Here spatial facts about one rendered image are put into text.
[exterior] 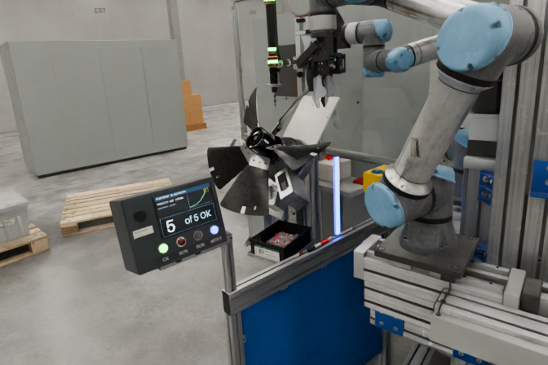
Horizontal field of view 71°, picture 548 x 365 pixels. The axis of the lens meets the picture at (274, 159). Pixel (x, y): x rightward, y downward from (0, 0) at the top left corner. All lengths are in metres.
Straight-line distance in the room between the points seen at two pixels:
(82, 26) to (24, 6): 1.56
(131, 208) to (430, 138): 0.71
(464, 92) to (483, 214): 0.56
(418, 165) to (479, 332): 0.40
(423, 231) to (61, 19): 13.26
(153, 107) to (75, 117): 1.31
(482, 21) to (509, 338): 0.67
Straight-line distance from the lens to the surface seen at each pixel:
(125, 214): 1.00
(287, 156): 1.60
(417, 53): 1.35
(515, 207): 1.23
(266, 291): 1.38
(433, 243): 1.11
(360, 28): 1.44
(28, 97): 6.82
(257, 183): 1.72
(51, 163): 6.96
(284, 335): 1.57
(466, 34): 0.79
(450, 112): 0.85
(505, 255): 1.29
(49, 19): 13.77
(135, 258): 1.02
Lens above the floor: 1.56
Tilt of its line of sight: 14 degrees down
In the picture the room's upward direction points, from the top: 3 degrees counter-clockwise
